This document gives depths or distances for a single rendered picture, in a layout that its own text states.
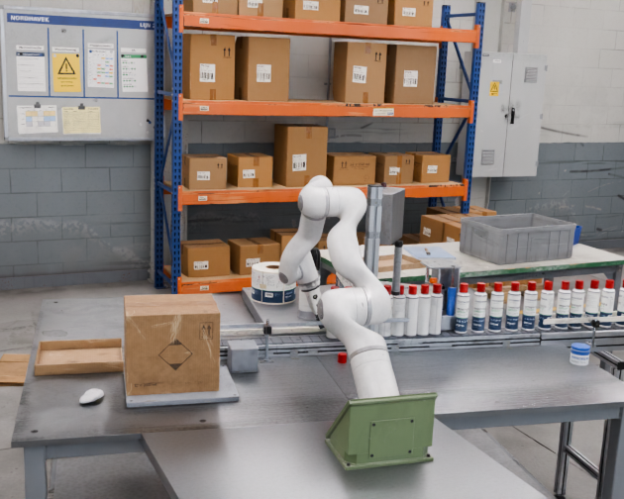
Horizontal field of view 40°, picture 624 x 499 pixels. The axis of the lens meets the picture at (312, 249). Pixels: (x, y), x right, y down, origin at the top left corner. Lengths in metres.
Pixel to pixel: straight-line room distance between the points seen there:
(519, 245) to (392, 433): 2.93
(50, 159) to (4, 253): 0.86
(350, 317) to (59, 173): 5.03
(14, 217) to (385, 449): 5.33
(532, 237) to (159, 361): 3.00
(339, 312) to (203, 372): 0.54
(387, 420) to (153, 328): 0.83
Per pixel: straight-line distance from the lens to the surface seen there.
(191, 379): 2.83
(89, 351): 3.30
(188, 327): 2.77
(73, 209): 7.39
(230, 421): 2.68
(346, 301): 2.58
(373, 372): 2.50
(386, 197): 3.07
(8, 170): 7.28
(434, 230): 7.45
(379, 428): 2.39
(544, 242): 5.32
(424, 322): 3.39
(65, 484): 3.69
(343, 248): 2.69
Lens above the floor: 1.92
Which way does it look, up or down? 12 degrees down
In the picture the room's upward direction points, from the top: 2 degrees clockwise
